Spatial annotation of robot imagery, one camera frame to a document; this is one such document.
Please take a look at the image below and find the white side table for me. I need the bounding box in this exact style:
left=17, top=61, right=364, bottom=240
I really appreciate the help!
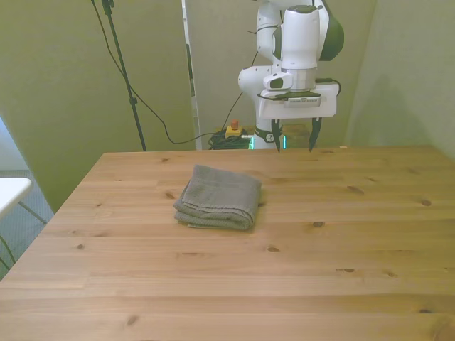
left=0, top=176, right=48, bottom=273

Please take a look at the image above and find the yellow emergency stop button box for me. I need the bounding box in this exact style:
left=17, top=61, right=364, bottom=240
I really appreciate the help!
left=224, top=119, right=243, bottom=140

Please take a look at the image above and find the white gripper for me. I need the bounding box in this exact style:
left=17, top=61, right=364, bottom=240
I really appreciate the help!
left=257, top=82, right=339, bottom=154

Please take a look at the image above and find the straight black camera stand pole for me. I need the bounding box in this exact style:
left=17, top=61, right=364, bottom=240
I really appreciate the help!
left=101, top=0, right=148, bottom=152

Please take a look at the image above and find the coiled dark cable bundle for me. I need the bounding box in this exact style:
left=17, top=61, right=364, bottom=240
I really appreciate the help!
left=207, top=131, right=254, bottom=151

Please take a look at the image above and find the grey terry towel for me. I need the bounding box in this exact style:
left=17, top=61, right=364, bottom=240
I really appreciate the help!
left=173, top=163, right=263, bottom=232

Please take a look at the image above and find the white partition edge strip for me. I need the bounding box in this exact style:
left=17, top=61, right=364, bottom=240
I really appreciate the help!
left=181, top=0, right=200, bottom=151

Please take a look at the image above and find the black stand camera cable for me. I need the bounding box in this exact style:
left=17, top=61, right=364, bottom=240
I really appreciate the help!
left=90, top=0, right=228, bottom=146

